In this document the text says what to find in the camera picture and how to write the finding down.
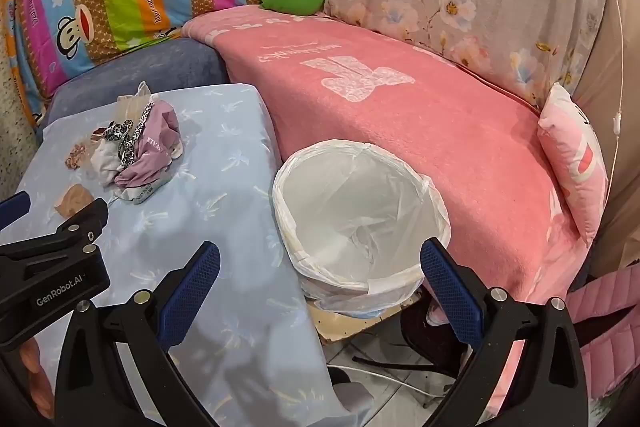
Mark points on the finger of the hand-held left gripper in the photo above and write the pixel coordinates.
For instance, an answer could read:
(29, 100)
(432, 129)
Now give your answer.
(80, 224)
(14, 209)

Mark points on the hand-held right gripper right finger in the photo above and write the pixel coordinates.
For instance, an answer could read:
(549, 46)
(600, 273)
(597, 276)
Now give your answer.
(450, 297)

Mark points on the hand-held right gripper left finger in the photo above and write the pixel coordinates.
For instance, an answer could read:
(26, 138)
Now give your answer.
(192, 289)

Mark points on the beige stocking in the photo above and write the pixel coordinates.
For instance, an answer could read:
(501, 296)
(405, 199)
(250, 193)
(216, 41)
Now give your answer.
(74, 199)

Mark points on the sheer beige bag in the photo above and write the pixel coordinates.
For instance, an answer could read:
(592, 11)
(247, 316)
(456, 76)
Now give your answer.
(131, 107)

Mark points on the bin with white bag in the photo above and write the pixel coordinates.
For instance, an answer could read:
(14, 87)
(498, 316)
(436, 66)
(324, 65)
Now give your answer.
(350, 187)

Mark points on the person's left hand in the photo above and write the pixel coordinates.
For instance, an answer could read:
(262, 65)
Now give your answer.
(35, 372)

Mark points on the leopard print ribbon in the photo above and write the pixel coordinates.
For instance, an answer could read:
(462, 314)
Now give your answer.
(120, 134)

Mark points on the wooden board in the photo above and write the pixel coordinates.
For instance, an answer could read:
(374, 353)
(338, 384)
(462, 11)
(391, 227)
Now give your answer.
(345, 324)

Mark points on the pink quilted cloth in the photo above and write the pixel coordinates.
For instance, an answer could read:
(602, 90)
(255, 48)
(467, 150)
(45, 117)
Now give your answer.
(600, 307)

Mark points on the blue-grey cushion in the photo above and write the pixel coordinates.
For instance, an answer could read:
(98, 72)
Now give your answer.
(150, 67)

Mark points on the pink blanket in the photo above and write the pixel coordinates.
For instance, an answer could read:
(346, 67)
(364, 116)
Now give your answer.
(400, 132)

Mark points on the pink pillow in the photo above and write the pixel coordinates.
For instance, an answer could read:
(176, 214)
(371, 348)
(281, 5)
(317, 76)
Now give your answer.
(570, 142)

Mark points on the black stool frame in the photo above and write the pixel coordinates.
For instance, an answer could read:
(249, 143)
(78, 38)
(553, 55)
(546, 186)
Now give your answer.
(425, 332)

